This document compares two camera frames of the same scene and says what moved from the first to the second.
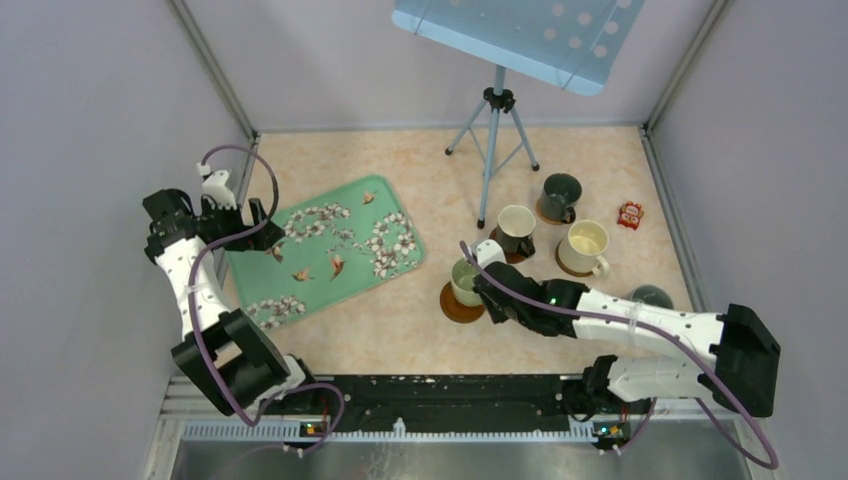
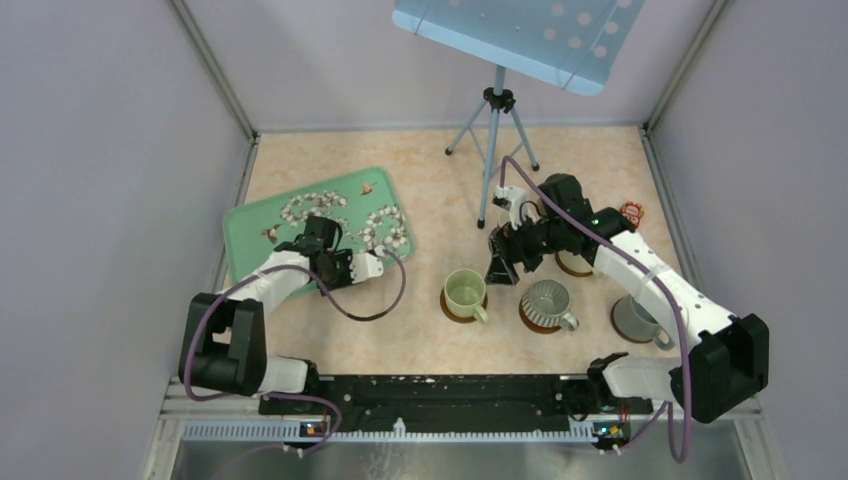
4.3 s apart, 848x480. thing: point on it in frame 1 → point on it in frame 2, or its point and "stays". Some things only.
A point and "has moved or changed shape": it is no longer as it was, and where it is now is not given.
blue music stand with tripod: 578,45 stays
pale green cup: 462,283 has moved or changed shape
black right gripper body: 501,314 → 532,241
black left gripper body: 220,222 → 337,273
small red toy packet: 630,214 stays
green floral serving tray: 333,248 has moved or changed shape
